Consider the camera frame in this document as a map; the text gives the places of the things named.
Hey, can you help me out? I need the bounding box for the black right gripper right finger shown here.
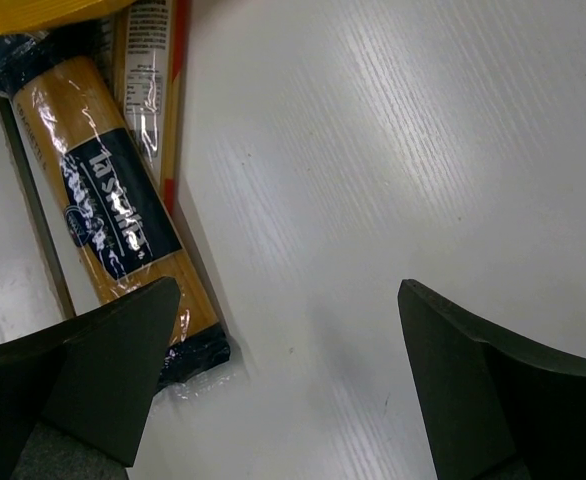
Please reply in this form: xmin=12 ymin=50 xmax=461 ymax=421
xmin=398 ymin=279 xmax=586 ymax=479

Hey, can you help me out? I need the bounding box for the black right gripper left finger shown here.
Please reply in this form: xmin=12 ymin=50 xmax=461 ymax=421
xmin=0 ymin=277 xmax=180 ymax=479

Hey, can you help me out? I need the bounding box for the white two-tier shelf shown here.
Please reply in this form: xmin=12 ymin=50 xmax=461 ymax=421
xmin=129 ymin=1 xmax=586 ymax=479

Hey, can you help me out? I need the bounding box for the yellow fusilli pasta bag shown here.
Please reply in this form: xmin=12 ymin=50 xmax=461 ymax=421
xmin=0 ymin=0 xmax=133 ymax=35

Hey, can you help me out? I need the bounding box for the blue label spaghetti pack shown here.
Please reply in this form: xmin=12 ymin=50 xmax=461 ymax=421
xmin=0 ymin=32 xmax=231 ymax=387

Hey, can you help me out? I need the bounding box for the red white spaghetti pack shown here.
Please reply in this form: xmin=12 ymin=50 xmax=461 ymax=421
xmin=112 ymin=0 xmax=192 ymax=211

